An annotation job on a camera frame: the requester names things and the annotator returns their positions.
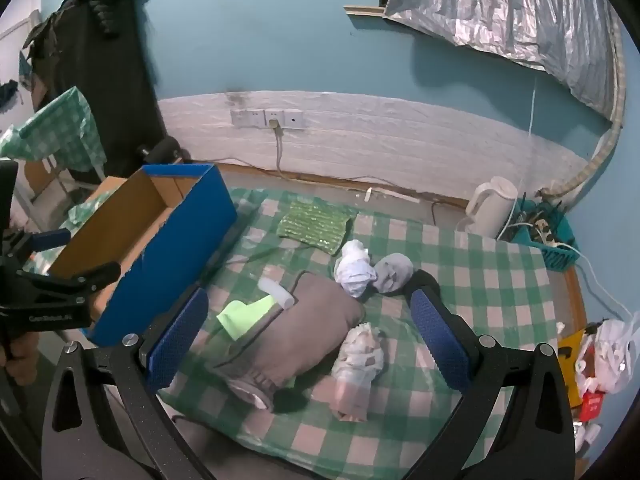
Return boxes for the lime green cloth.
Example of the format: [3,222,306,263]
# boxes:
[216,296,276,340]

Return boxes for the floral white cloth bundle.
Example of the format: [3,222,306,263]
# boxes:
[330,325,386,423]

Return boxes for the teal plastic basket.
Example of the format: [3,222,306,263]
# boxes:
[500,199,581,273]

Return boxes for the beige plug and cable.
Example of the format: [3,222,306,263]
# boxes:
[267,119,291,178]

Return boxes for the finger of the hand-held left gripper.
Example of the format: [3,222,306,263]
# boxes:
[17,261,122,306]
[2,228,72,261]

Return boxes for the grey sock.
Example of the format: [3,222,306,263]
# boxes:
[372,254,415,295]

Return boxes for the white plastic strip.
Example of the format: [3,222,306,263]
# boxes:
[366,186,421,204]

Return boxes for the white power cable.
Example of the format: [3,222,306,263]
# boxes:
[550,242,633,321]

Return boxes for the person's left hand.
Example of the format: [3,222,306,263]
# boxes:
[0,332,41,386]

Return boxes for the white electric kettle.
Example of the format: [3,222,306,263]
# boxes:
[456,176,519,240]

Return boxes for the grey-brown pants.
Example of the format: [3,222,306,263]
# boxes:
[207,271,366,413]

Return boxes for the blue cardboard box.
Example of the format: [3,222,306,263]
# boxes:
[49,162,238,348]

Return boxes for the green sequined cloth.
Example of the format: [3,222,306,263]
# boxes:
[276,201,352,257]

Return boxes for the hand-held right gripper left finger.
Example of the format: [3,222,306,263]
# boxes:
[41,287,216,480]

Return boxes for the dark hanging item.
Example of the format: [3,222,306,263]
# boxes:
[0,80,21,111]

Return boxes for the beige curved strip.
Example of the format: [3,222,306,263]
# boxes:
[542,20,627,196]

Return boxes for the yellow box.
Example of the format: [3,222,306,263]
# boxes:
[557,330,586,406]

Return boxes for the green checkered tablecloth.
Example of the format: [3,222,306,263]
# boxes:
[160,187,568,480]

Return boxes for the crumpled green checkered cloth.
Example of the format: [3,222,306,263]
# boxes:
[0,86,108,173]

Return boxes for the black round knob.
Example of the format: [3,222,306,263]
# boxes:
[137,137,182,163]

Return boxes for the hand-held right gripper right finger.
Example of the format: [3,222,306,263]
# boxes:
[409,285,576,480]

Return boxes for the brown cardboard box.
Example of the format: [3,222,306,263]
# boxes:
[87,176,127,202]

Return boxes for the silver foil curtain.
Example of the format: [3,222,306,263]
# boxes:
[384,0,621,121]

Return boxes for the black hanging clothes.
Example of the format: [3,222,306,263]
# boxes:
[22,0,168,186]

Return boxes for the white crumpled cloth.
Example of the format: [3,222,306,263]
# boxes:
[334,240,378,300]

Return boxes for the white foam tube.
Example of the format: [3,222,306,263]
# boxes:
[258,277,297,310]

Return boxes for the red packet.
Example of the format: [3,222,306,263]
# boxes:
[580,391,606,421]

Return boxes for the thin black cable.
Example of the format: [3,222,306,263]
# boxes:
[220,246,281,267]

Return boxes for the white plastic bag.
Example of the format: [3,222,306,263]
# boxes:
[575,312,640,396]

